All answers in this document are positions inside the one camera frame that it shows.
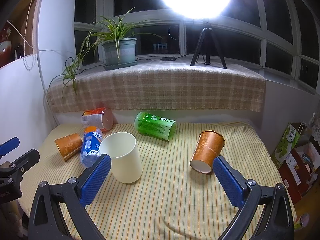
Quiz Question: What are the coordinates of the white plastic cup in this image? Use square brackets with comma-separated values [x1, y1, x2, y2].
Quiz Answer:
[99, 132, 143, 184]

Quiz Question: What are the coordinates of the small orange paper cup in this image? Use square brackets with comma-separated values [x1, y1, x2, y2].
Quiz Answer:
[55, 133, 82, 161]

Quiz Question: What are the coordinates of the large orange paper cup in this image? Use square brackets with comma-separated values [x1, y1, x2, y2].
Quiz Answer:
[190, 130, 225, 174]

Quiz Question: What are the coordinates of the green translucent plastic cup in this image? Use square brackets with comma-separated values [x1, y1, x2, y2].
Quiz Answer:
[134, 112, 176, 141]

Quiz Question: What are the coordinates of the red cardboard box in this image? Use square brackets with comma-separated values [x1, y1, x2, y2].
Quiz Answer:
[278, 142, 319, 204]

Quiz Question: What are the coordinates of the blue plastic bottle orange cap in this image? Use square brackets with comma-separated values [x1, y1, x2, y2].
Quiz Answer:
[80, 126, 103, 168]

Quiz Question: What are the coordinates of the green white paper bag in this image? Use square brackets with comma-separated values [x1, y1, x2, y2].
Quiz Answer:
[271, 122, 305, 168]

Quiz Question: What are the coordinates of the orange white snack canister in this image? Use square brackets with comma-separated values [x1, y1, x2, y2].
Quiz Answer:
[81, 107, 114, 131]

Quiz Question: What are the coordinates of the yellow striped table cloth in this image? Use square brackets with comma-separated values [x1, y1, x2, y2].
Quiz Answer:
[19, 121, 297, 240]

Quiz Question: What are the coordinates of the spider plant in grey pot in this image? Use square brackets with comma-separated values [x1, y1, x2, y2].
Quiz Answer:
[49, 14, 148, 93]

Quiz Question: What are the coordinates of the beige plaid blanket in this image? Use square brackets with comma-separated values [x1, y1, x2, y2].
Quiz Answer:
[47, 61, 266, 113]

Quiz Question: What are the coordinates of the black usb hub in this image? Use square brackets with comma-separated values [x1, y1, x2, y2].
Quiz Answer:
[161, 56, 176, 62]

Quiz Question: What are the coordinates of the black tripod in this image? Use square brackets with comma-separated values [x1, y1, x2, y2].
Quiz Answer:
[190, 20, 227, 69]

